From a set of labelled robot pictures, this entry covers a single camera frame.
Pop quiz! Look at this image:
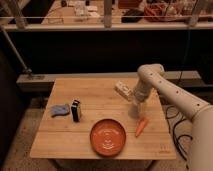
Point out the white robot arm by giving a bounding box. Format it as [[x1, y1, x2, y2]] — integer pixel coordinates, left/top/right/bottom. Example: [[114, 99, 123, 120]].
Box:
[[134, 64, 213, 171]]

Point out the black eraser block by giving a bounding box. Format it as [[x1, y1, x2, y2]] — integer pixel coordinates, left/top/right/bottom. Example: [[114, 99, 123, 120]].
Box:
[[71, 100, 81, 122]]

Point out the orange toy carrot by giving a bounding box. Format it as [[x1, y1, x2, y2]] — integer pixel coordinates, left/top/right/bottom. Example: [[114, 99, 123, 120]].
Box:
[[135, 117, 148, 137]]

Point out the white rectangular box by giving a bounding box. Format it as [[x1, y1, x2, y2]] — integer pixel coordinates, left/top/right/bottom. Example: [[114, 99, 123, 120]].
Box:
[[114, 81, 133, 101]]

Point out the orange plate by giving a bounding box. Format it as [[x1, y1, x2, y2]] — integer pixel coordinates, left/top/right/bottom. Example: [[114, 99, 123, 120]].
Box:
[[90, 119, 126, 157]]

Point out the wooden table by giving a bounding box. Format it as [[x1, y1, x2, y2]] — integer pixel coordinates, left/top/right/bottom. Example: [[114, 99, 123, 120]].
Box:
[[30, 78, 176, 160]]

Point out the blue sponge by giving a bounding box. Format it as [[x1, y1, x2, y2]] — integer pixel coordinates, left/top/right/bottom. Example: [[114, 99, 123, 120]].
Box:
[[50, 104, 69, 117]]

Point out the grey metal ledge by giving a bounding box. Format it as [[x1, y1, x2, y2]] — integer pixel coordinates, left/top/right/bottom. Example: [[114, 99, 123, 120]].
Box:
[[16, 71, 213, 92]]

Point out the diagonal metal pole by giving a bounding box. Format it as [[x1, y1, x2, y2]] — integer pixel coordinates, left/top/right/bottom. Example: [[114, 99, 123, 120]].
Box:
[[0, 26, 32, 77]]

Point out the black floor cable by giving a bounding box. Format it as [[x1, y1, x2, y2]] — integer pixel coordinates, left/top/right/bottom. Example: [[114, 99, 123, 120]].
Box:
[[164, 104, 196, 163]]

